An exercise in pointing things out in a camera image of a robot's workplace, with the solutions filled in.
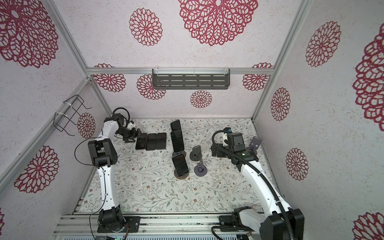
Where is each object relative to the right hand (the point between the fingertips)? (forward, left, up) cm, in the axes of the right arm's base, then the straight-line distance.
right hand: (219, 145), depth 81 cm
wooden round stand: (-11, +21, -18) cm, 29 cm away
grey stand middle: (+3, +13, -15) cm, 20 cm away
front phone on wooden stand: (-8, +21, -8) cm, 24 cm away
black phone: (+17, +46, -21) cm, 53 cm away
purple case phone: (+14, +52, -17) cm, 56 cm away
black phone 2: (+19, +27, -5) cm, 33 cm away
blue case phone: (+16, +38, -19) cm, 46 cm away
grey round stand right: (+11, -25, -11) cm, 29 cm away
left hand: (+15, +54, -17) cm, 59 cm away
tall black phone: (+6, +24, -5) cm, 25 cm away
